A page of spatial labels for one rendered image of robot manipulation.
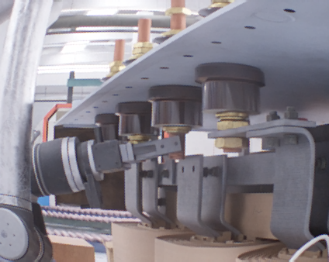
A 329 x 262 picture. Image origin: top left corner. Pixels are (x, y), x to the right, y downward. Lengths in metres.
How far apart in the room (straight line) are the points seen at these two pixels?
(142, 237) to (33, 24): 0.63
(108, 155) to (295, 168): 0.46
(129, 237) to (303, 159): 0.83
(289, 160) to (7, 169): 0.50
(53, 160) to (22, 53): 0.23
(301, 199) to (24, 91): 0.57
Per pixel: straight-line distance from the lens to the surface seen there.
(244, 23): 0.66
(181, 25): 1.23
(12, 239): 1.03
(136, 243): 1.51
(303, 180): 0.76
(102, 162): 1.16
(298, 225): 0.76
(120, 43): 1.76
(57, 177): 1.19
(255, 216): 1.14
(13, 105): 1.09
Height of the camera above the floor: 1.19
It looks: 4 degrees up
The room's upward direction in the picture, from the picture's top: 1 degrees clockwise
